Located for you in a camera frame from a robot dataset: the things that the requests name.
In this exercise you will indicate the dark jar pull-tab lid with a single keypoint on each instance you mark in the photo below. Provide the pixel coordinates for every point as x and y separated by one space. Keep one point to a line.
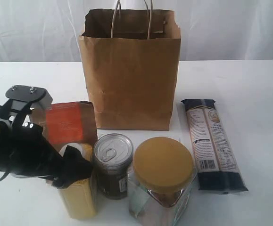
112 155

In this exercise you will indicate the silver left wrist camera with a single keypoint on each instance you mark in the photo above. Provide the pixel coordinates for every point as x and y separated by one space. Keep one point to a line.
34 97

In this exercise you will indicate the brown paper shopping bag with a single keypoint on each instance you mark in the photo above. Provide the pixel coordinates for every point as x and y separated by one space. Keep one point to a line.
130 62

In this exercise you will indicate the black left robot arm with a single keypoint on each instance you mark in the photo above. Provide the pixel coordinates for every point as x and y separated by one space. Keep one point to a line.
43 148

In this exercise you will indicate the clear jar yellow lid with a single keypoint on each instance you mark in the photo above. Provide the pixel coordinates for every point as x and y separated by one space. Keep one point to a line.
160 181

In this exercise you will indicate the yellow grain bottle white cap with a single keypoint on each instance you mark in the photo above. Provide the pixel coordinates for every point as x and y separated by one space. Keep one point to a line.
80 197

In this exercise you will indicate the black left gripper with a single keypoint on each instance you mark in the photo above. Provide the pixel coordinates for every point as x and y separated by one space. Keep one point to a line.
33 156

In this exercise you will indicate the black noodle packet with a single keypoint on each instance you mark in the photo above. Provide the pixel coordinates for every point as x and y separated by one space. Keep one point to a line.
217 167

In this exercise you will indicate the brown pouch orange label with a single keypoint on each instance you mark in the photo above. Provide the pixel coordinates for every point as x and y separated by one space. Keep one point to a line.
65 123

